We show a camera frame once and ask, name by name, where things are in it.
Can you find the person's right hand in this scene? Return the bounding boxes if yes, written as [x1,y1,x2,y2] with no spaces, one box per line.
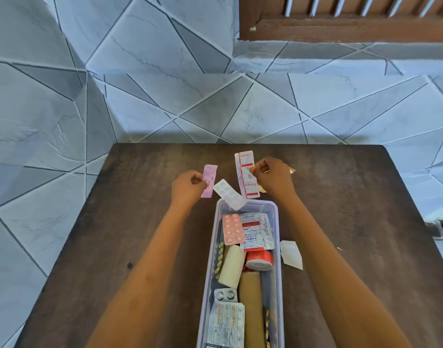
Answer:
[249,157,297,202]

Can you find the person's left hand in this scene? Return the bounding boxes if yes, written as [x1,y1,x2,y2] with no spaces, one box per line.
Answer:
[170,170,208,208]

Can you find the pink blister strip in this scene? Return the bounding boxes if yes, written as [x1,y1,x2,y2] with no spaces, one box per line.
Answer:
[201,164,218,198]

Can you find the red and white medicine strip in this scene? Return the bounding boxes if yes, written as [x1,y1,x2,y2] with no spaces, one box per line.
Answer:
[235,151,261,199]

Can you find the person's right forearm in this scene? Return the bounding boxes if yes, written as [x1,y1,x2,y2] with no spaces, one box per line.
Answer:
[279,194,413,348]

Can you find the person's left forearm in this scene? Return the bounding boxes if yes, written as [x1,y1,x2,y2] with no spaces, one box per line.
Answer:
[85,201,197,348]

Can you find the white blister pill strip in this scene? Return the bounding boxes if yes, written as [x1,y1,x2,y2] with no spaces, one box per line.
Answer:
[213,179,248,211]

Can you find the pink round-pill blister pack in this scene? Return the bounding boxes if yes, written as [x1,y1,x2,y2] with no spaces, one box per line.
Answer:
[222,214,246,246]

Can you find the silver red-label tablet strip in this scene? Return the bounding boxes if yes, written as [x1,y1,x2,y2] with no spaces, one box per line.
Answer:
[240,212,275,253]

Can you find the yellow capsule strip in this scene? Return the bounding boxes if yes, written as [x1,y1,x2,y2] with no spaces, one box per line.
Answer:
[214,241,225,275]

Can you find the red and white medicine bottle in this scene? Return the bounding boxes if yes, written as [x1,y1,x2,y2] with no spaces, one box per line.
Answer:
[245,250,274,271]

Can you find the white paper scrap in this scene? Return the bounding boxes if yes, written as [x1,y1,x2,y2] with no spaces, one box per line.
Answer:
[280,240,303,271]

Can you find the cream bandage roll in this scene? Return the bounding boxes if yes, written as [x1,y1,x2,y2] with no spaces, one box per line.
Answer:
[217,244,247,290]

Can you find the clear plastic storage box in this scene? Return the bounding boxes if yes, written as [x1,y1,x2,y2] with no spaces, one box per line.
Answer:
[196,199,285,348]

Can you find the small silver two-pill blister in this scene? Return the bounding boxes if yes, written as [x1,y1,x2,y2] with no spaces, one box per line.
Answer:
[214,289,239,303]

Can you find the dark wooden table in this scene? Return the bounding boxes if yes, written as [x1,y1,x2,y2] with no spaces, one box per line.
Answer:
[14,143,443,348]

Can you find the brown crepe bandage roll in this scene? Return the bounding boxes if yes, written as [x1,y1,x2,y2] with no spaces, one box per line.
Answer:
[239,272,268,348]

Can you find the silver printed tablet strip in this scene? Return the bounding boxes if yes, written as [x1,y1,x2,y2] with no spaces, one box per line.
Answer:
[203,302,245,348]

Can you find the black and white object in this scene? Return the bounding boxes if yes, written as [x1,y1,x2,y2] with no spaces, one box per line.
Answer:
[423,202,443,240]

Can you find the brown wooden window frame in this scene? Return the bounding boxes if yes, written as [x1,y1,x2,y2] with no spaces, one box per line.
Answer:
[238,0,443,43]

